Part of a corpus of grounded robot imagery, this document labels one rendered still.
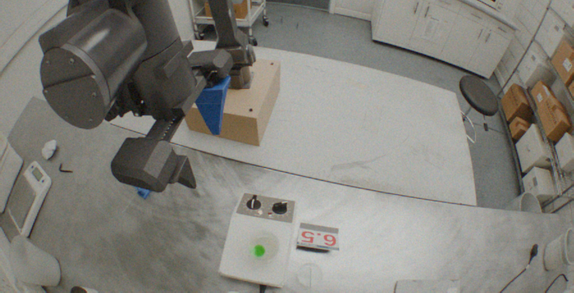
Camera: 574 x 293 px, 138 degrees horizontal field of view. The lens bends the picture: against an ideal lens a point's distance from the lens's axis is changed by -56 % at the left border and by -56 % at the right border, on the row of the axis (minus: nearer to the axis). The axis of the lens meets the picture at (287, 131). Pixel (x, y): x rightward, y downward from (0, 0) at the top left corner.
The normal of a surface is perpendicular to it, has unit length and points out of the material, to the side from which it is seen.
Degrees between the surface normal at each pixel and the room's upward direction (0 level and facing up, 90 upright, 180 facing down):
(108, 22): 41
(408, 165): 0
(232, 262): 0
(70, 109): 82
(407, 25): 90
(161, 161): 35
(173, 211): 0
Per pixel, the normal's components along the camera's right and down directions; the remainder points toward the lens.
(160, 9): 0.96, 0.11
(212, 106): -0.19, 0.62
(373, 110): 0.04, -0.58
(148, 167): 0.61, -0.46
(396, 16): -0.23, 0.78
